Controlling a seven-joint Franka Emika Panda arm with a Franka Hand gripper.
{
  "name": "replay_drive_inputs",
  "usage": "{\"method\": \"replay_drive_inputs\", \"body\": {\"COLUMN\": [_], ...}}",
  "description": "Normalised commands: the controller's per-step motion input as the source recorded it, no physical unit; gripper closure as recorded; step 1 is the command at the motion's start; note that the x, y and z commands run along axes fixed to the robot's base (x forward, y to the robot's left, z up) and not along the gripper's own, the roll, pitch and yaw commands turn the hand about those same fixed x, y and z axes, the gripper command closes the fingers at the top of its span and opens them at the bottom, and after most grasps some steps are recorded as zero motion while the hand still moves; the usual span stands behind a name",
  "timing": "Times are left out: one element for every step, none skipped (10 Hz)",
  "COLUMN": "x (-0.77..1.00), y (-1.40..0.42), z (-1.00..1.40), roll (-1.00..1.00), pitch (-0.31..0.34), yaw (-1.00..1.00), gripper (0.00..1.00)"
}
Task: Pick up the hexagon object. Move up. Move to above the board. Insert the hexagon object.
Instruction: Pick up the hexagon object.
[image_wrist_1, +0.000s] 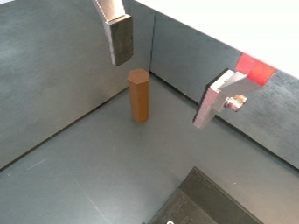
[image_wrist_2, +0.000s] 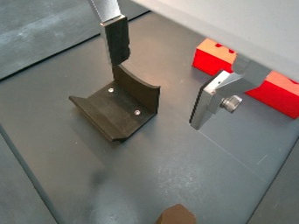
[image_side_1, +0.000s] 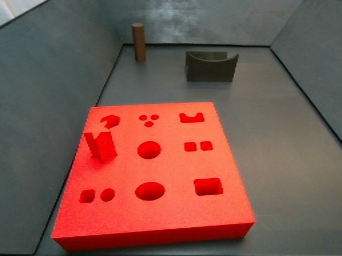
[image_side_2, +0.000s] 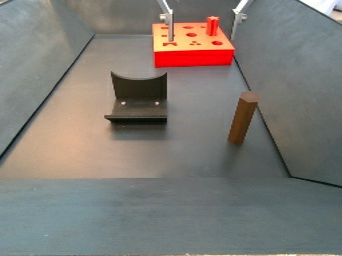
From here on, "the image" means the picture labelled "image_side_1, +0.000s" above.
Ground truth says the red star peg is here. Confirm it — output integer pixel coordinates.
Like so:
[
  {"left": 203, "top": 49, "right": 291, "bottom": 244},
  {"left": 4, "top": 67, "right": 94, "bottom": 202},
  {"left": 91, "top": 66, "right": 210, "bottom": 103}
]
[{"left": 84, "top": 132, "right": 118, "bottom": 163}]

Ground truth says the dark curved holder bracket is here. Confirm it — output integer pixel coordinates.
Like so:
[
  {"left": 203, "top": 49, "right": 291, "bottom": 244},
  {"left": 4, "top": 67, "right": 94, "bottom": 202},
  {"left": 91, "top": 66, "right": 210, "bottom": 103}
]
[{"left": 186, "top": 51, "right": 239, "bottom": 82}]

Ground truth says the brown hexagon peg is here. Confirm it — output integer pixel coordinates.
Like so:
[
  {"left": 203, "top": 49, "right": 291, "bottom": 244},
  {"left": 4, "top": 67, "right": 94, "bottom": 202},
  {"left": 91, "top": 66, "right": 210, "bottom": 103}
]
[{"left": 131, "top": 23, "right": 146, "bottom": 62}]

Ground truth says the red foam shape board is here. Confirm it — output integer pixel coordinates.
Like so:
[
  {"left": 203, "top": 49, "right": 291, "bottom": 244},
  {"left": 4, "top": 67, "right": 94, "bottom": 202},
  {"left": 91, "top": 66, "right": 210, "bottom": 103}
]
[{"left": 52, "top": 102, "right": 255, "bottom": 251}]

